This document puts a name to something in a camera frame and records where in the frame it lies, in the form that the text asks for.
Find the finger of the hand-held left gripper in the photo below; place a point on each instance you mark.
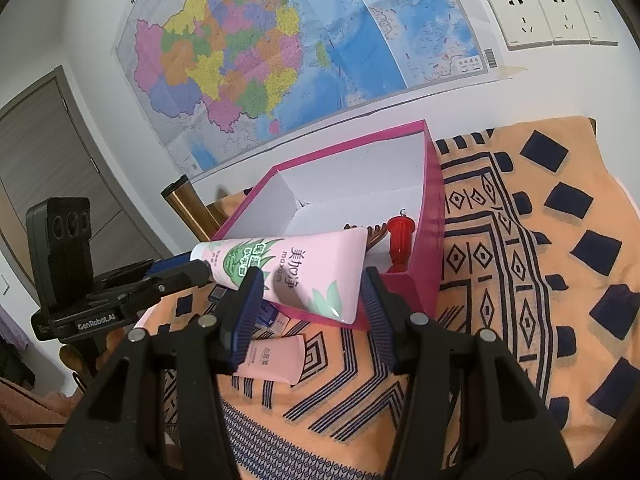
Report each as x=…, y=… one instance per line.
x=167, y=265
x=175, y=282

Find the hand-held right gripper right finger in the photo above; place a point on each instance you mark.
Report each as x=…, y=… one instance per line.
x=375, y=320

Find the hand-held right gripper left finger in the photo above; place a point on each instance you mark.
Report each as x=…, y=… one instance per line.
x=247, y=320

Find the pale pink leaf-print tube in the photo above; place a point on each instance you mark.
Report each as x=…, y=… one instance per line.
x=300, y=270

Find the brown comb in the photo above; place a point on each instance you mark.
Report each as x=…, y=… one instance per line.
x=372, y=237

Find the pink cardboard box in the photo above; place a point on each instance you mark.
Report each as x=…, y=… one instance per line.
x=350, y=175

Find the blue small box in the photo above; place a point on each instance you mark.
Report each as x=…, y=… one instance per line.
x=267, y=317

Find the small salmon pink tube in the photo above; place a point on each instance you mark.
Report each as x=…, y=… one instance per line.
x=275, y=360

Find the lavender cloth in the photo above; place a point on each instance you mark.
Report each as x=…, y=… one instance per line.
x=12, y=327

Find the red lantern ornament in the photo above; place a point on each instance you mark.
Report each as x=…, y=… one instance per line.
x=401, y=240

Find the grey door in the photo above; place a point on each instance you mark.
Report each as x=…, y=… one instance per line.
x=50, y=160

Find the orange patterned blanket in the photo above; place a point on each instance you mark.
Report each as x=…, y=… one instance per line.
x=500, y=310

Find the brown cloth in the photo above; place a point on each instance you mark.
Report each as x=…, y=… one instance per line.
x=30, y=410

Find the colourful wall map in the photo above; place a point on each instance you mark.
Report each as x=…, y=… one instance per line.
x=250, y=60

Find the white wall socket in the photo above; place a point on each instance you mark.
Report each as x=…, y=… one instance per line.
x=565, y=12
x=520, y=17

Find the white wall switch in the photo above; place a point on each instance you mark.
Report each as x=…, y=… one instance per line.
x=600, y=17

